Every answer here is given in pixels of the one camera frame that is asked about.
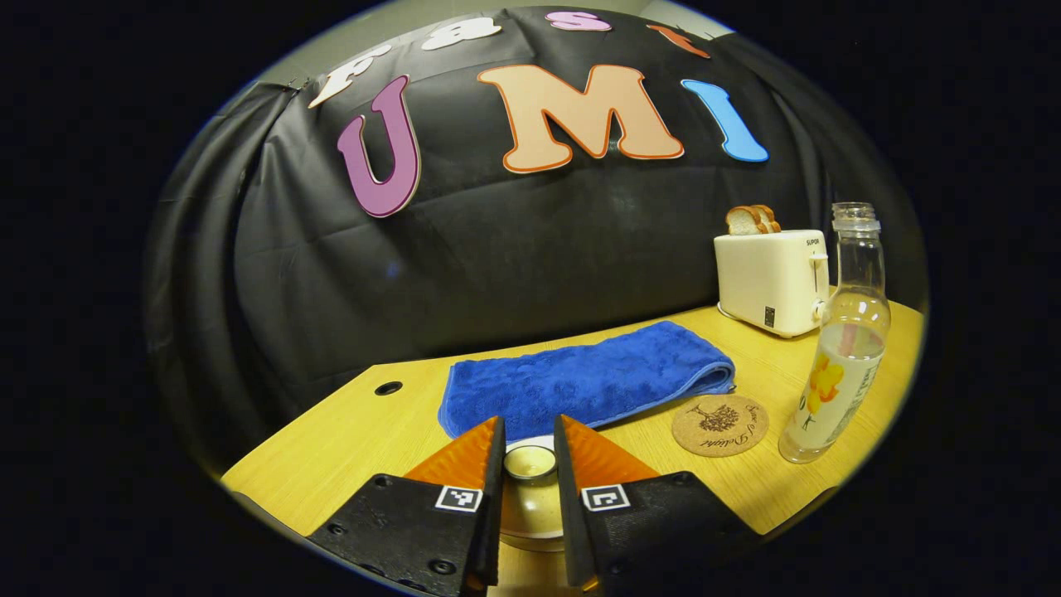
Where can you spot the cream toaster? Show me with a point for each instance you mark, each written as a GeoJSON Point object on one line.
{"type": "Point", "coordinates": [763, 282]}

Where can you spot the round wooden coaster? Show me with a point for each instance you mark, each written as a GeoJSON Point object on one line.
{"type": "Point", "coordinates": [719, 425]}

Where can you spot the clear plastic water bottle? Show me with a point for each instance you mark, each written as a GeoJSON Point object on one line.
{"type": "Point", "coordinates": [837, 373]}

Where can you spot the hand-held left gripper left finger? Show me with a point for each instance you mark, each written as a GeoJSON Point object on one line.
{"type": "Point", "coordinates": [495, 497]}

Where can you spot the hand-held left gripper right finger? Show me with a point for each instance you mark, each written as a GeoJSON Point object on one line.
{"type": "Point", "coordinates": [568, 514]}

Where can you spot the blue folded towel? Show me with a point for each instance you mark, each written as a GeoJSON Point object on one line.
{"type": "Point", "coordinates": [580, 381]}

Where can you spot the black backdrop cloth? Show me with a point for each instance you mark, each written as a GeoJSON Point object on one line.
{"type": "Point", "coordinates": [514, 249]}

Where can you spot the toast bread slice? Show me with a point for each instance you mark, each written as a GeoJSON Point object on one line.
{"type": "Point", "coordinates": [742, 221]}
{"type": "Point", "coordinates": [771, 217]}

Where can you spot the cream ceramic teacup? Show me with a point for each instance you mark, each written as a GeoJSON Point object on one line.
{"type": "Point", "coordinates": [530, 544]}

